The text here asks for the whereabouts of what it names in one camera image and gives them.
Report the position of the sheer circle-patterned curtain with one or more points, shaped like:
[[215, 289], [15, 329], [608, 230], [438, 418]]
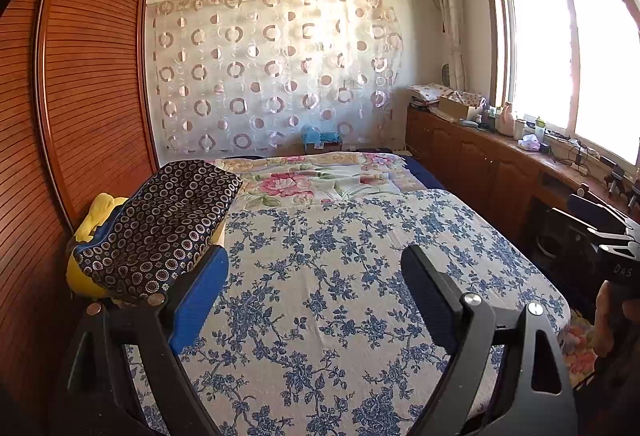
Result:
[[270, 70]]

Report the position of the wood-framed window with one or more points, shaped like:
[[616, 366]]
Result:
[[565, 60]]

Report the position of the navy circle-patterned shirt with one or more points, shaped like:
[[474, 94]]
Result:
[[160, 226]]

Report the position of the open cardboard box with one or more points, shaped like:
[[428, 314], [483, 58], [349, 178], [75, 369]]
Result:
[[457, 108]]

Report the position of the stack of patterned cloths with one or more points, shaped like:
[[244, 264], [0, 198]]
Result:
[[430, 91]]

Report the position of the teal box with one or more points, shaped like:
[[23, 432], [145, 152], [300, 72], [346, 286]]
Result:
[[320, 135]]

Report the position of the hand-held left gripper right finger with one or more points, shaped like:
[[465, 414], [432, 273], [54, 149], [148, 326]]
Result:
[[430, 296]]

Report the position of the pink plastic bottle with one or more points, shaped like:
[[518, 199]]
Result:
[[507, 120]]

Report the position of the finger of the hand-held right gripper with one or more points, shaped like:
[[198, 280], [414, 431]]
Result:
[[597, 211]]

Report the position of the person's right hand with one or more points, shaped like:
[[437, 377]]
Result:
[[606, 326]]

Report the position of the yellow plush toy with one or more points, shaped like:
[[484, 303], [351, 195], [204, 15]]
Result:
[[100, 211]]

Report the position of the bed with blue floral sheet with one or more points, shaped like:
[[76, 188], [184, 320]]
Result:
[[310, 178]]

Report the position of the long wooden cabinet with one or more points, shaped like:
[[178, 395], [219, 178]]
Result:
[[470, 155]]

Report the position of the navy bed sheet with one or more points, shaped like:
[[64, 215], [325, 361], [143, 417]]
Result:
[[425, 173]]

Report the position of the white window curtain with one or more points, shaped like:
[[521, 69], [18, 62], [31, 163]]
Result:
[[450, 15]]

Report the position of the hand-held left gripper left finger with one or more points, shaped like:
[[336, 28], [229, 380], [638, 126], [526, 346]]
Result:
[[197, 303]]

